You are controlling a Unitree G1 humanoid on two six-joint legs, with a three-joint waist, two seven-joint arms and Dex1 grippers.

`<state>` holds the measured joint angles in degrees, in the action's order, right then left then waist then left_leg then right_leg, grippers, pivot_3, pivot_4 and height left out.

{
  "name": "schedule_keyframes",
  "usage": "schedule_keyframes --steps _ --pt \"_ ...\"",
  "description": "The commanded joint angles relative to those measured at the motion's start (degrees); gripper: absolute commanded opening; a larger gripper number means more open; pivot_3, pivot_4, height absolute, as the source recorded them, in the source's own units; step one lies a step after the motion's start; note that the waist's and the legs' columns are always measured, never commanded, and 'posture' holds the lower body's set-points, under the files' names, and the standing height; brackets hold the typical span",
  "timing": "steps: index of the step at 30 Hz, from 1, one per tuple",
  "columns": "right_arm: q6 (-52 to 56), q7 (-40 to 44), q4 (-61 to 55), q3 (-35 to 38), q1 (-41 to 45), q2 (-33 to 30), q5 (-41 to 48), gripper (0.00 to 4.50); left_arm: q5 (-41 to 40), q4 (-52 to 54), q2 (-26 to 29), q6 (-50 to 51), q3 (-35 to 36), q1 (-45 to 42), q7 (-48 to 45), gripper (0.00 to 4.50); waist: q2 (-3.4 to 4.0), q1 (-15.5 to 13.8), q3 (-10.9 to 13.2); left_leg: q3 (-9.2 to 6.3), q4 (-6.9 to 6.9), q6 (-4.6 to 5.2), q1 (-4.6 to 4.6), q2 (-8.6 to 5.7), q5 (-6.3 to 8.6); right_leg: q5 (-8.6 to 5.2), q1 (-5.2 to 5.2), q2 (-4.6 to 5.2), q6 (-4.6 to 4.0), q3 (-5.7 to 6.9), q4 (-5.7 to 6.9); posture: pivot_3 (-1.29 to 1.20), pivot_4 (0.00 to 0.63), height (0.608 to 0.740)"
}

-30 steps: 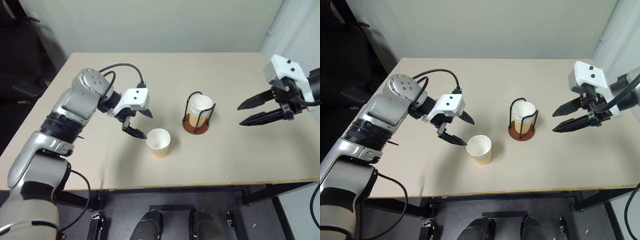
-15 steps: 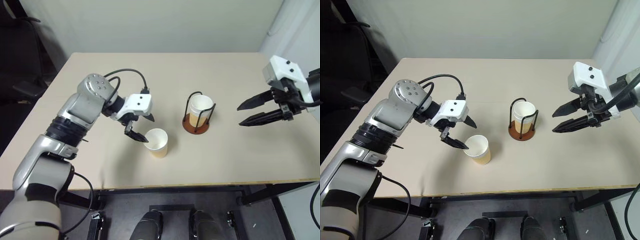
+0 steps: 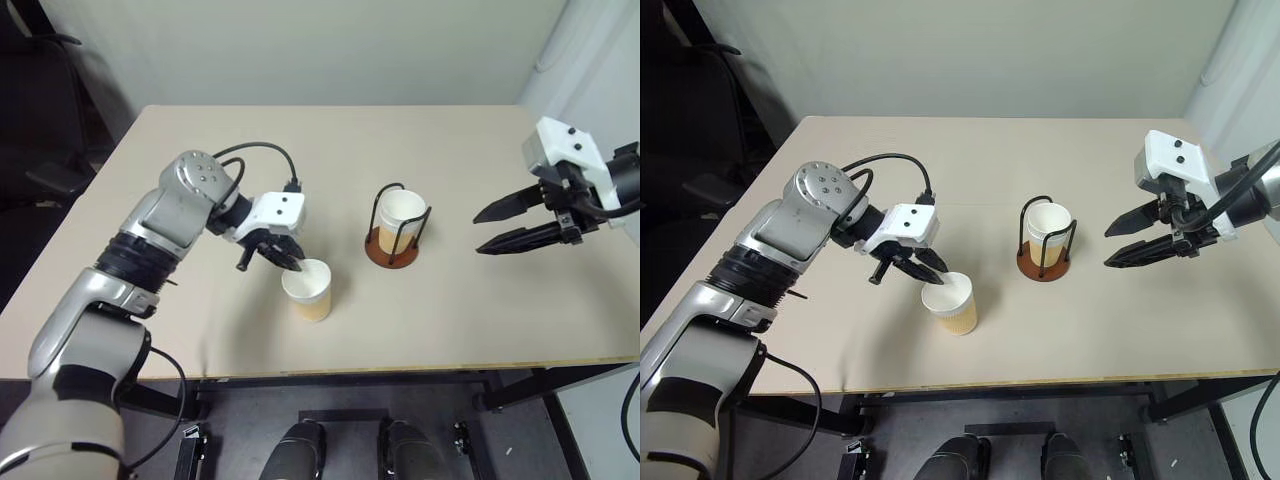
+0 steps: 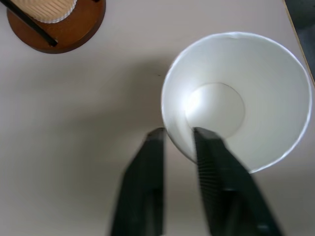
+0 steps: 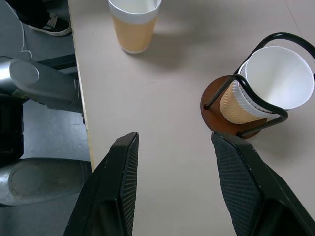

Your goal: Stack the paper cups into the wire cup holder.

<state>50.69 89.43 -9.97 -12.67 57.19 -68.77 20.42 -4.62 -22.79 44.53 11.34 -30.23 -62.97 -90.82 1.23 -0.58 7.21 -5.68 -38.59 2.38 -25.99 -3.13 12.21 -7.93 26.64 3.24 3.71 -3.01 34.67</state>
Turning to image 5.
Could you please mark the black robot body part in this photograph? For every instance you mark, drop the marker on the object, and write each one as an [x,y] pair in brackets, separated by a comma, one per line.
[9,127]

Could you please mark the silver robot body segment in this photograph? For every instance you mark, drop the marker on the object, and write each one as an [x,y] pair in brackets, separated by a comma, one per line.
[44,179]
[54,86]

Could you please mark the dark trouser leg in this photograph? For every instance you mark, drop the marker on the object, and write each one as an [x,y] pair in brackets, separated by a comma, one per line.
[32,9]

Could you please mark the black sneaker white sole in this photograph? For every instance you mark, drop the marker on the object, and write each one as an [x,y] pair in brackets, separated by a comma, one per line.
[55,25]

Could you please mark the dark metal frame bar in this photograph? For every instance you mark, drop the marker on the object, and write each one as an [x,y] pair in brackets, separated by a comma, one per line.
[59,62]

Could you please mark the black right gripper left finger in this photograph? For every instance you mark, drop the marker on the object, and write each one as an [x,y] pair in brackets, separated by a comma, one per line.
[110,186]

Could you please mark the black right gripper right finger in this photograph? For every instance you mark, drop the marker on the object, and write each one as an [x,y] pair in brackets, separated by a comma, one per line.
[246,186]

